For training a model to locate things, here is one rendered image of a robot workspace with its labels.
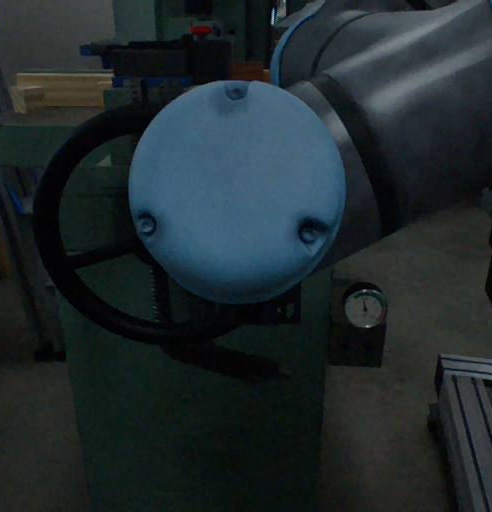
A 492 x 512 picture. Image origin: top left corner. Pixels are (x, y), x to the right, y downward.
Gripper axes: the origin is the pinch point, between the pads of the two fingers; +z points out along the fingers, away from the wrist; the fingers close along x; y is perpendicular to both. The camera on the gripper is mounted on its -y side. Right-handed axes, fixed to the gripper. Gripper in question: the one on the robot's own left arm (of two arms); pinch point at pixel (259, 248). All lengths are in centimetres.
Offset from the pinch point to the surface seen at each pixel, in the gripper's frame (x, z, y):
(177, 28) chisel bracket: -13.5, 20.5, -34.6
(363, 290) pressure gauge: 14.0, 21.7, 3.0
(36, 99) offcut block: -36, 25, -25
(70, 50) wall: -117, 226, -138
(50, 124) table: -30.0, 17.1, -18.7
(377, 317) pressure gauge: 16.3, 24.1, 6.7
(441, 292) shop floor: 71, 171, -4
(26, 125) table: -33.2, 16.8, -18.4
